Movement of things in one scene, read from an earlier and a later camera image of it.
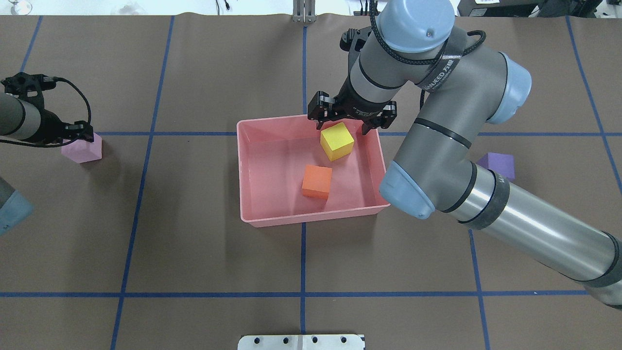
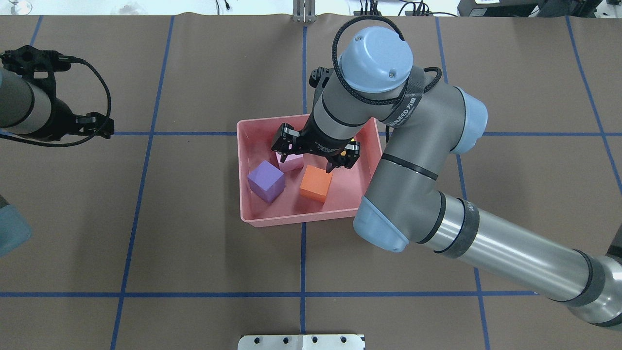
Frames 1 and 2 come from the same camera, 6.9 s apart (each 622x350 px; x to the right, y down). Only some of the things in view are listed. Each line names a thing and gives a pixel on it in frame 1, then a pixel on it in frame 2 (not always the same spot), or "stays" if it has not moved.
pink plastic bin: (273, 152) stays
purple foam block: (503, 164) → (267, 182)
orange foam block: (317, 182) stays
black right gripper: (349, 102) → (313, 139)
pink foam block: (82, 151) → (293, 162)
